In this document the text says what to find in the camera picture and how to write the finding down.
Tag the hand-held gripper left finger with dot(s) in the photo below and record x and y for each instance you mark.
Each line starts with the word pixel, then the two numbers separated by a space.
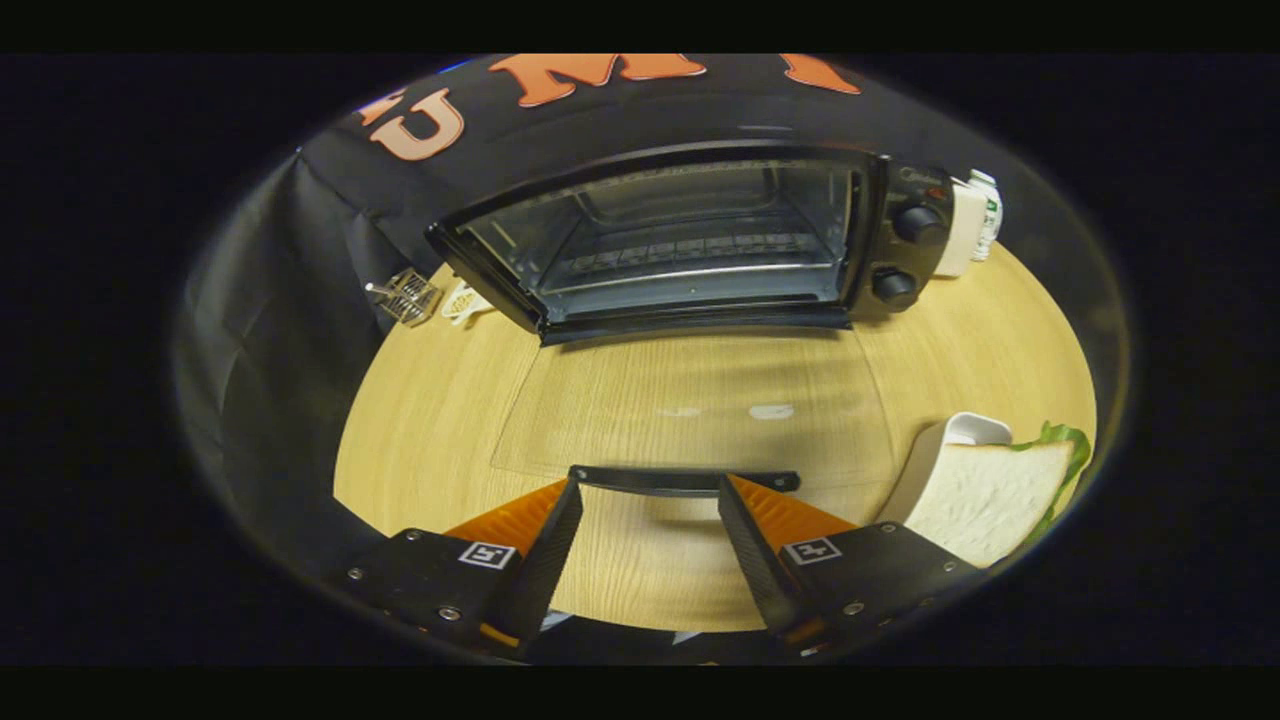
pixel 550 560

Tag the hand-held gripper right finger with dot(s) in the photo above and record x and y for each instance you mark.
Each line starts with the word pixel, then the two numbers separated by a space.
pixel 752 560

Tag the lettuce sandwich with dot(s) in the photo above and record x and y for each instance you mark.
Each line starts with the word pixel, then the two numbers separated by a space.
pixel 985 495

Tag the black toaster oven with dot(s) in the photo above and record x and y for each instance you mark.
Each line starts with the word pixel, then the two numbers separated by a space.
pixel 900 250

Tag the white pop-up toaster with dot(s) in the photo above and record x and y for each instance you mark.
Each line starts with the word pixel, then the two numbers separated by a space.
pixel 962 230

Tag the white rectangular tray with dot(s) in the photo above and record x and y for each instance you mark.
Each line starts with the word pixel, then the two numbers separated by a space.
pixel 925 465

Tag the white yellow packet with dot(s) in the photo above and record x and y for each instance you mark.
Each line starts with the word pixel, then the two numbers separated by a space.
pixel 465 303

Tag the white green-label bottle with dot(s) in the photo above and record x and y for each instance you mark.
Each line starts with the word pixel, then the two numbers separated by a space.
pixel 990 215

